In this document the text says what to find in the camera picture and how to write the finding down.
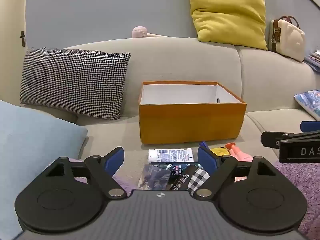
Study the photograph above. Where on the pink spray bottle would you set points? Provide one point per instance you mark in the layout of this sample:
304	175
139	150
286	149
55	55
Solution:
241	155

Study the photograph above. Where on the stack of magazines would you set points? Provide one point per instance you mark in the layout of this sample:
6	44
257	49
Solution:
313	60

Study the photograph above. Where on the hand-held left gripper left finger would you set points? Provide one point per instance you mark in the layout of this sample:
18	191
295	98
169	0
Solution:
116	158

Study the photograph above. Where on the yellow pillow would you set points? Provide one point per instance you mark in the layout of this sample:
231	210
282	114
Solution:
225	10

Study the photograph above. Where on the orange cardboard box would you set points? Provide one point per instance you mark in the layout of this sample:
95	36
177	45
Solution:
190	122

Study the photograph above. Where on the blue grey printed packet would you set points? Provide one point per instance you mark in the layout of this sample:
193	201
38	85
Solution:
155	177

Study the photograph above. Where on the cream small suitcase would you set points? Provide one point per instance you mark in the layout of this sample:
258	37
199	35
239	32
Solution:
287	40

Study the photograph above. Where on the pink plush toy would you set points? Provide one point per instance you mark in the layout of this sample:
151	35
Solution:
140	32

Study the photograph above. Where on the black checkered small box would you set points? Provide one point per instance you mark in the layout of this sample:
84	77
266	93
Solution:
192	178

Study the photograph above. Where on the yellow small toy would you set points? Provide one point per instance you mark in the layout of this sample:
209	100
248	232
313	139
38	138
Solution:
218	151

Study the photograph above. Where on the white printed packet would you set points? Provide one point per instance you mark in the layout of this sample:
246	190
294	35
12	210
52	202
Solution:
170	155

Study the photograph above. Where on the black white houndstooth pillow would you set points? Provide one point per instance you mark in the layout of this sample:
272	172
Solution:
72	80

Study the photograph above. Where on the grey fabric sofa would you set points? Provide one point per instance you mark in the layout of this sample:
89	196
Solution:
187	62

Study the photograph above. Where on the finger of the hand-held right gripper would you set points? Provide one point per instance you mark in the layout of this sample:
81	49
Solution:
311	126
271	138

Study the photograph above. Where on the blue printed cushion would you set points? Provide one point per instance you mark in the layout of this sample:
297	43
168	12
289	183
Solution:
310	102

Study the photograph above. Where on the dark green tube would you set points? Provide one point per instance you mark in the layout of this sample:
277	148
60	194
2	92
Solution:
178	171

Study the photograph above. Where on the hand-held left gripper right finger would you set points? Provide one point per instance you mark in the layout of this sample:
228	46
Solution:
206	158

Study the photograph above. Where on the light blue pillow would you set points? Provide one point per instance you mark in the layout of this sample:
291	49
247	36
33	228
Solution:
32	142

